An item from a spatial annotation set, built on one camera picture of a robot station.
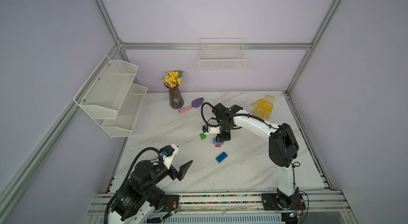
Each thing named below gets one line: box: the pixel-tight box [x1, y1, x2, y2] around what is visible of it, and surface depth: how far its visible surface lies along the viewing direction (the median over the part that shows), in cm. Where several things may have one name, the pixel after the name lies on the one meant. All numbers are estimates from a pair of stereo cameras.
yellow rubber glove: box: [251, 95, 277, 120], surface depth 113 cm
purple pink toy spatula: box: [178, 97, 204, 114], surface depth 117 cm
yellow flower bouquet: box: [160, 70, 184, 88], surface depth 97 cm
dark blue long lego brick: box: [215, 151, 228, 165], surface depth 89 cm
